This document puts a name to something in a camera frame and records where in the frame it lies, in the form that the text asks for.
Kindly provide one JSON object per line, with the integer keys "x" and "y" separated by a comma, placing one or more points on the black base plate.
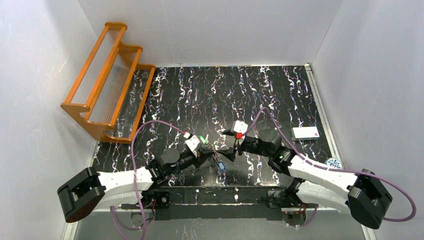
{"x": 156, "y": 199}
{"x": 285, "y": 199}

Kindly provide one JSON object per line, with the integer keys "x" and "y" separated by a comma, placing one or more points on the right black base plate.
{"x": 285, "y": 199}

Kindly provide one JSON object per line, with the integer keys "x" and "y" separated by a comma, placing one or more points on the green key tag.
{"x": 204, "y": 139}

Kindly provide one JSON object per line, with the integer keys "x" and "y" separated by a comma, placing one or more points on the blue key tag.
{"x": 221, "y": 165}

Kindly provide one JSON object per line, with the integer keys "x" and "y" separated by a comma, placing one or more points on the blue white tape roll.
{"x": 334, "y": 163}

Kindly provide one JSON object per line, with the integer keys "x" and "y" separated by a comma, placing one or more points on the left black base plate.
{"x": 156, "y": 199}

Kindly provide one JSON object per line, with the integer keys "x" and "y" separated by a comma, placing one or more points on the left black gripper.
{"x": 201, "y": 153}

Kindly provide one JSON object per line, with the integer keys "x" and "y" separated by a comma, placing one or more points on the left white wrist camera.
{"x": 192, "y": 142}

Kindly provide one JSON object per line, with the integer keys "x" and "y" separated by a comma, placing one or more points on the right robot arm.
{"x": 361, "y": 195}

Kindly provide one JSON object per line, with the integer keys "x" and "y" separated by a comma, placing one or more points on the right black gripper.
{"x": 236, "y": 147}

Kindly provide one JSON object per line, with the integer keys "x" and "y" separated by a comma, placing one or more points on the aluminium frame rail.
{"x": 205, "y": 101}

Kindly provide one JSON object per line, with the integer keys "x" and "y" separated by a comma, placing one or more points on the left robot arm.
{"x": 90, "y": 189}

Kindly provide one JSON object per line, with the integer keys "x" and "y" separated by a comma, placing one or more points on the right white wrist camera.
{"x": 237, "y": 130}

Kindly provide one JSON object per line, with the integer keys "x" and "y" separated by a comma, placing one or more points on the orange wooden rack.
{"x": 96, "y": 98}

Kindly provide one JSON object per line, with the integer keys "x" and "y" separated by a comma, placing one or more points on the white box red label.
{"x": 305, "y": 133}

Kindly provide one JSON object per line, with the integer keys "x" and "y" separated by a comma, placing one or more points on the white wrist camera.
{"x": 237, "y": 130}
{"x": 192, "y": 142}

